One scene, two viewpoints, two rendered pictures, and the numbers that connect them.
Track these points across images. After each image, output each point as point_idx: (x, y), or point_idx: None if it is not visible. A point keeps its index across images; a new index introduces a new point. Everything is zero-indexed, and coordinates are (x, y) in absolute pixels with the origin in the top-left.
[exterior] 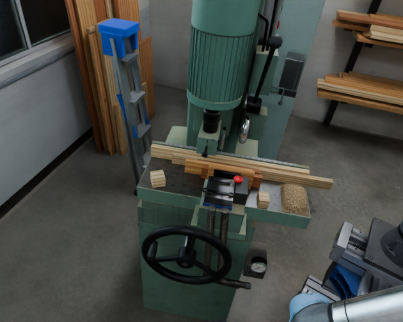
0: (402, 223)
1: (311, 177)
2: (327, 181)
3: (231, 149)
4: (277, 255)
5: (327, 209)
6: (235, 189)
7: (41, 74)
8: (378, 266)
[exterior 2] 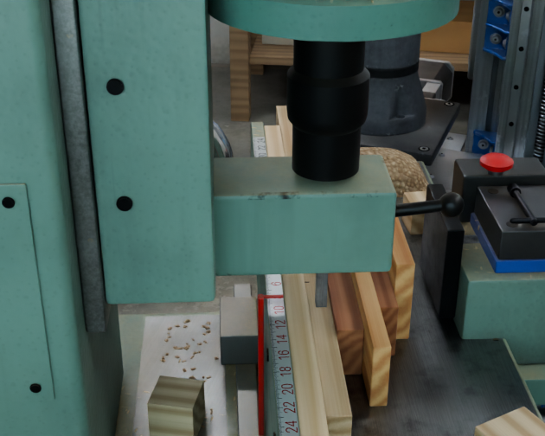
0: (376, 60)
1: (288, 130)
2: None
3: (118, 320)
4: None
5: None
6: (534, 174)
7: None
8: (439, 145)
